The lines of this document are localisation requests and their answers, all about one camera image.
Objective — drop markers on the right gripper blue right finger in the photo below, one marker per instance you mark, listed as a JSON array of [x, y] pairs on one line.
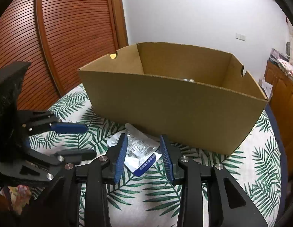
[[166, 158]]

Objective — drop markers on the white wall switch plate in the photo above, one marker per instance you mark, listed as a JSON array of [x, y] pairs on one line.
[[240, 37]]

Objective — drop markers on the wooden sideboard cabinet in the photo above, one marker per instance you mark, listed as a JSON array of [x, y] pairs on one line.
[[281, 104]]

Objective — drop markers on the wooden louvered wardrobe door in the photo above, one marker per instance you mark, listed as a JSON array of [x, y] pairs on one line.
[[57, 37]]

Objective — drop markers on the small white fan heater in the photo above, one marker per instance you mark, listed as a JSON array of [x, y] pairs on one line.
[[288, 49]]

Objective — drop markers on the brown cardboard box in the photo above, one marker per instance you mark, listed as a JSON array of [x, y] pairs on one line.
[[197, 96]]

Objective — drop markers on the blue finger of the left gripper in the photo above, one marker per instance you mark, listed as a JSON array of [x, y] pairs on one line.
[[75, 156], [69, 128]]

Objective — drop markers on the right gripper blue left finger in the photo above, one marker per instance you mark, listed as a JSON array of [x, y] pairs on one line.
[[121, 155]]

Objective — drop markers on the folded floral cloth pile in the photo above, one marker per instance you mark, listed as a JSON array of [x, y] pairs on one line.
[[282, 62]]

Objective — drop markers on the silver blue snack bag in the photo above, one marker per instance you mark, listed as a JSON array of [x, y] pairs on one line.
[[142, 151]]

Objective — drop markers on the palm leaf print bedsheet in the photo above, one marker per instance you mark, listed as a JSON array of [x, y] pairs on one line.
[[149, 199]]

